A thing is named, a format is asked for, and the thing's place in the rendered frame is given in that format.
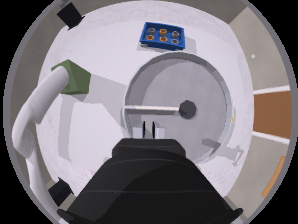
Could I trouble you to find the blue crate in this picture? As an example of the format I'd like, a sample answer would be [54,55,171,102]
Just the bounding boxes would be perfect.
[140,22,185,51]

